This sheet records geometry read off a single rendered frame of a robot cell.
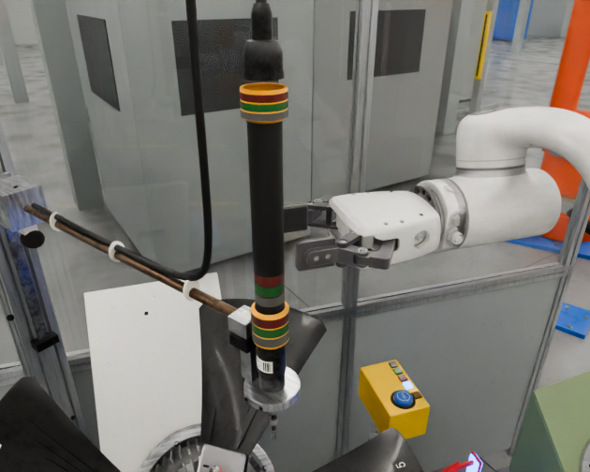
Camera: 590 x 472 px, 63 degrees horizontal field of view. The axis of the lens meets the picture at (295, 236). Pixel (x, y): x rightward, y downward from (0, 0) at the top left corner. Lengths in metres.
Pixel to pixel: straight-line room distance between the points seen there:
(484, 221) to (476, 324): 1.32
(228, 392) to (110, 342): 0.31
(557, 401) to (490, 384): 1.00
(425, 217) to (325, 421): 1.39
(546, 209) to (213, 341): 0.53
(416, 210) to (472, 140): 0.11
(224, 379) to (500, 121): 0.54
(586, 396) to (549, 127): 0.77
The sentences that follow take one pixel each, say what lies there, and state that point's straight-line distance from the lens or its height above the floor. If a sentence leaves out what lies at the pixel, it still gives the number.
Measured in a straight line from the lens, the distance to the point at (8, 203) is 0.98.
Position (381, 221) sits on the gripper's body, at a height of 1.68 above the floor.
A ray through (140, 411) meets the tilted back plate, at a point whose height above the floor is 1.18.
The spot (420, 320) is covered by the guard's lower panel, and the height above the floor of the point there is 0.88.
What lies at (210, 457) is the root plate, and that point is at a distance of 0.82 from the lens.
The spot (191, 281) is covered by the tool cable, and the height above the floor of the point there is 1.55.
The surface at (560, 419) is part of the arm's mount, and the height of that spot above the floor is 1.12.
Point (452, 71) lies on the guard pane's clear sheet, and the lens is 1.41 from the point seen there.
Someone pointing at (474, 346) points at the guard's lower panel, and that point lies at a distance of 1.94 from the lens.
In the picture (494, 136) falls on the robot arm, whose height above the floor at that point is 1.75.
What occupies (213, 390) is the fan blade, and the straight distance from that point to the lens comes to 0.82.
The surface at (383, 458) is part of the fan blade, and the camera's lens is 0.91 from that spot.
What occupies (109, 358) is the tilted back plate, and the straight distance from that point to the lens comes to 1.01.
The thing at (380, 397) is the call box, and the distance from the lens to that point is 1.16.
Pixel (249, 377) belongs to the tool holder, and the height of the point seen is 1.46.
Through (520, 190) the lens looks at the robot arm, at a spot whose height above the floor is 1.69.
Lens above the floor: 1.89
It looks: 27 degrees down
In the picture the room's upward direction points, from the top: straight up
